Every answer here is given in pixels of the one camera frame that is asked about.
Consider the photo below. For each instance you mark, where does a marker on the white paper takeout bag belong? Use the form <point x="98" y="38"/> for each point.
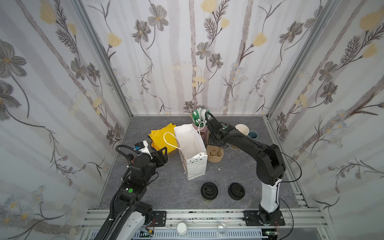
<point x="191" y="147"/>

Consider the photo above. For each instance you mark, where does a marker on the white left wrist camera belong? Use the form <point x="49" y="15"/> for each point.
<point x="142" y="148"/>

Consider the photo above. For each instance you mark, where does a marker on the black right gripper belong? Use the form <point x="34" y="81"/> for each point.
<point x="212" y="128"/>

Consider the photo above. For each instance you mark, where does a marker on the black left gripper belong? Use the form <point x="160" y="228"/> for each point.
<point x="160" y="156"/>

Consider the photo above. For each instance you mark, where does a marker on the stack of paper cups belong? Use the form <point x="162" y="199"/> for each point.
<point x="241" y="132"/>

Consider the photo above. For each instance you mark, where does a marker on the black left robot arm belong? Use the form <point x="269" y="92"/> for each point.
<point x="127" y="211"/>

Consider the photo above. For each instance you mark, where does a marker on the clear glass cup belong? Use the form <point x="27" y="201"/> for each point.
<point x="222" y="229"/>

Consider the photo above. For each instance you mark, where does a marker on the teal ceramic cup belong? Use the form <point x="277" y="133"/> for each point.
<point x="253" y="135"/>

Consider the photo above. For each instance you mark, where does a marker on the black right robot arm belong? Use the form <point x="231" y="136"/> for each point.
<point x="270" y="170"/>

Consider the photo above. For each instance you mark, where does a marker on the yellow paper napkin stack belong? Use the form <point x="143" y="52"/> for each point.
<point x="162" y="138"/>

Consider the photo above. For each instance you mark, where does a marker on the white perforated cable tray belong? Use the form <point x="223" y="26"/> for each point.
<point x="200" y="234"/>

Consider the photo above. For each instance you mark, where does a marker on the pink cup with straws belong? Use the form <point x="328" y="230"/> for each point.
<point x="200" y="123"/>

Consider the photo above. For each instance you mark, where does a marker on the brown pulp carrier stack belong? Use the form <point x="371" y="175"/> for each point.
<point x="215" y="154"/>

